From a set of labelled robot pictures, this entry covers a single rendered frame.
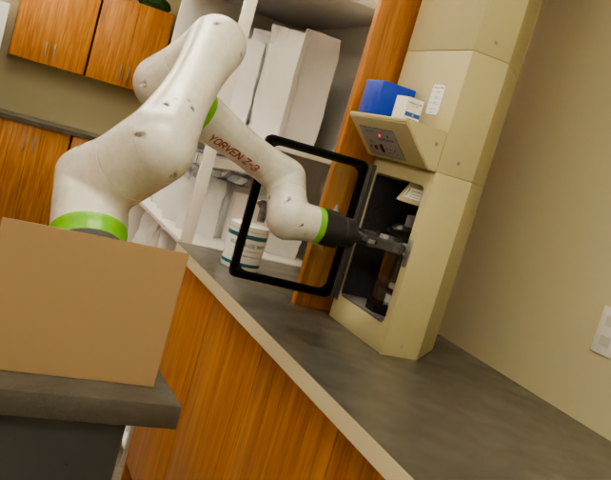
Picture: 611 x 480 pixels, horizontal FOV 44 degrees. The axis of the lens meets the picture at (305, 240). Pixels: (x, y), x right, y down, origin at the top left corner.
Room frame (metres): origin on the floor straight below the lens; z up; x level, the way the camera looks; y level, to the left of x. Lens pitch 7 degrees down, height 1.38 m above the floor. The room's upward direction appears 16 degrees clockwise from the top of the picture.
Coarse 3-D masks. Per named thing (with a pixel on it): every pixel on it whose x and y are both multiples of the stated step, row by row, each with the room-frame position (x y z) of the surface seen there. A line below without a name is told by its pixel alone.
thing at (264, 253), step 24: (312, 168) 2.08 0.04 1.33; (336, 168) 2.10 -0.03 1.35; (264, 192) 2.04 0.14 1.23; (312, 192) 2.08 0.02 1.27; (336, 192) 2.10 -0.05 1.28; (264, 240) 2.05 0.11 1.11; (288, 240) 2.07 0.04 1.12; (240, 264) 2.04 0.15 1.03; (264, 264) 2.06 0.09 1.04; (288, 264) 2.08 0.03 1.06; (312, 264) 2.10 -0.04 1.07
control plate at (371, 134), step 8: (368, 128) 2.02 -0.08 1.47; (368, 136) 2.06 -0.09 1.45; (376, 136) 2.01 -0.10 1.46; (384, 136) 1.96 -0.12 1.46; (392, 136) 1.92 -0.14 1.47; (368, 144) 2.08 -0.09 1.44; (376, 144) 2.04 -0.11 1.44; (384, 144) 1.99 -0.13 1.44; (392, 144) 1.94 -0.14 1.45; (376, 152) 2.07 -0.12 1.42; (384, 152) 2.02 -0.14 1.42; (392, 152) 1.97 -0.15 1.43; (400, 152) 1.93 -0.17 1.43
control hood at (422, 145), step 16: (352, 112) 2.08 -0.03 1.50; (384, 128) 1.93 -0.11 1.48; (400, 128) 1.85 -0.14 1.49; (416, 128) 1.82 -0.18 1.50; (432, 128) 1.84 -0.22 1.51; (400, 144) 1.90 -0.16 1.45; (416, 144) 1.82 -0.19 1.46; (432, 144) 1.84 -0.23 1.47; (400, 160) 1.96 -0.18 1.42; (416, 160) 1.87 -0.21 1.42; (432, 160) 1.84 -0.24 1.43
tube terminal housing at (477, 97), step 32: (416, 64) 2.08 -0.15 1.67; (448, 64) 1.93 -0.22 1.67; (480, 64) 1.86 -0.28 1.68; (416, 96) 2.03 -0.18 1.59; (448, 96) 1.89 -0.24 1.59; (480, 96) 1.88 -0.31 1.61; (448, 128) 1.85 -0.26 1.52; (480, 128) 1.89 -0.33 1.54; (384, 160) 2.09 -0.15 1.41; (448, 160) 1.86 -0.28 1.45; (480, 160) 1.91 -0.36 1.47; (448, 192) 1.87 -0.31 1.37; (480, 192) 2.06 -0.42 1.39; (416, 224) 1.87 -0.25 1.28; (448, 224) 1.89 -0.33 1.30; (416, 256) 1.86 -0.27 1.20; (448, 256) 1.90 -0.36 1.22; (416, 288) 1.87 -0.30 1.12; (448, 288) 2.03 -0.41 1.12; (352, 320) 2.02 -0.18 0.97; (384, 320) 1.87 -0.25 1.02; (416, 320) 1.88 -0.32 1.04; (384, 352) 1.86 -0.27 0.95; (416, 352) 1.89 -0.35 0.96
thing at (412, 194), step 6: (408, 186) 2.00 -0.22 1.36; (414, 186) 1.98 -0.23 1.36; (420, 186) 1.97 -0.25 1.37; (402, 192) 2.01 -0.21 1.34; (408, 192) 1.98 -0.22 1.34; (414, 192) 1.97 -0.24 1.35; (420, 192) 1.96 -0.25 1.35; (402, 198) 1.98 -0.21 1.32; (408, 198) 1.97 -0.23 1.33; (414, 198) 1.96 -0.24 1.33; (420, 198) 1.95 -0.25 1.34; (414, 204) 1.95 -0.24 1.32
